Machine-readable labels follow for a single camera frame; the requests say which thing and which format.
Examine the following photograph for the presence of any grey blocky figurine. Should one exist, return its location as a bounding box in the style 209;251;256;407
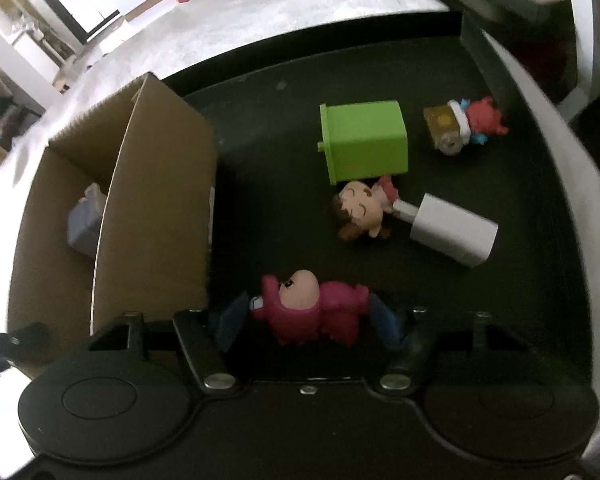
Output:
67;183;108;259

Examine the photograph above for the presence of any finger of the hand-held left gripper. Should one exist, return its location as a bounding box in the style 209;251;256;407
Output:
0;322;49;387

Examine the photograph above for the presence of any pink dinosaur suit figurine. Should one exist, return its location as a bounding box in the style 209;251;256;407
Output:
249;269;371;348

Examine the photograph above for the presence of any brown cardboard box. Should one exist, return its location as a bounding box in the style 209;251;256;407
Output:
7;72;218;378

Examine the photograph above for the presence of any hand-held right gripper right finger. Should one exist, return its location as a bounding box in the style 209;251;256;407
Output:
369;294;532;392

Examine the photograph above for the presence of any open cardboard box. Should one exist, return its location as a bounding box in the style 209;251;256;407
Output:
7;10;600;393

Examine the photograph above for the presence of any white metal frame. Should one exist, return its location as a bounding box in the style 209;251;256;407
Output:
560;0;600;121

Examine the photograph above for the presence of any green hexagonal box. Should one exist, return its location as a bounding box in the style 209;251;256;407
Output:
318;100;410;186

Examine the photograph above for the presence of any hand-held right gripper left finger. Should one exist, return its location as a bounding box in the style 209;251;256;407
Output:
87;291;252;392

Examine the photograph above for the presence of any white charger plug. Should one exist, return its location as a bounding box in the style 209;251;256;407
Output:
399;192;499;269

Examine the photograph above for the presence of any brown-haired doll figurine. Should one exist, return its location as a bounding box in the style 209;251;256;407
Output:
331;175;401;242

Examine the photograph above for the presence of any small basket figurine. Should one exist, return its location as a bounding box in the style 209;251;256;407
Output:
423;96;511;156

